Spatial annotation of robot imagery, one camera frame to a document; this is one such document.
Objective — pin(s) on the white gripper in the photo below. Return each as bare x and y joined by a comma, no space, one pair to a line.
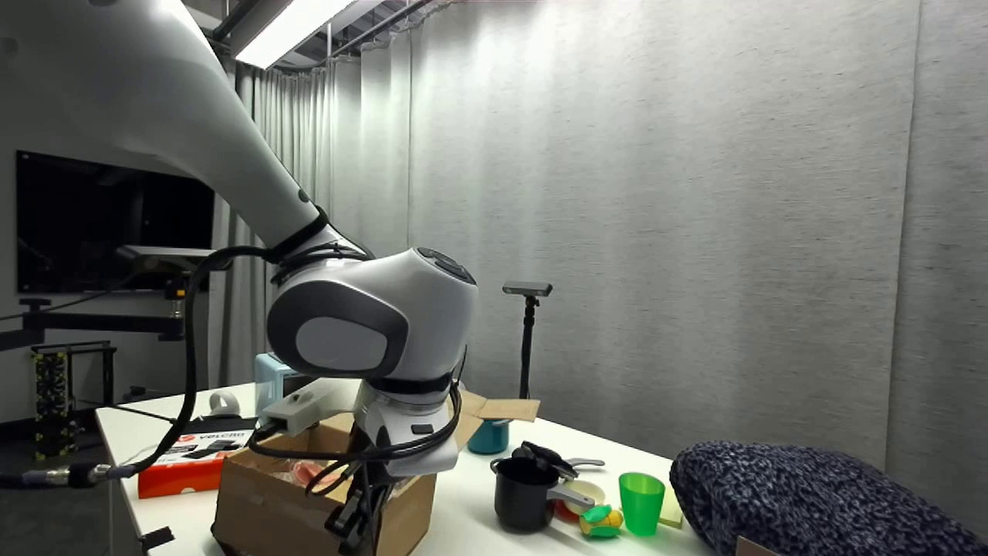
399,433

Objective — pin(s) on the green plastic cup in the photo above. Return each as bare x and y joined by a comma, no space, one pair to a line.
640,502

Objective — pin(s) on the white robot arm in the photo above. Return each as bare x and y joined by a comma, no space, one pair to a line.
144,77

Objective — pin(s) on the camera on black stand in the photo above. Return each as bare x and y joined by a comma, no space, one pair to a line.
531,293

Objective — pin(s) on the brown cardboard box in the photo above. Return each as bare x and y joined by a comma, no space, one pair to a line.
265,503

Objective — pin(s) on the orange red box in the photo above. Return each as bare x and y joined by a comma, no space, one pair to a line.
194,463

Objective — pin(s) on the teal mug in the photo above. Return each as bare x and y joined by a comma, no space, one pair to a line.
493,437

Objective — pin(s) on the black pot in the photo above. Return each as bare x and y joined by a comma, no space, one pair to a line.
523,487

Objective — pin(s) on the wall monitor screen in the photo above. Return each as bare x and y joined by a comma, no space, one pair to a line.
73,216

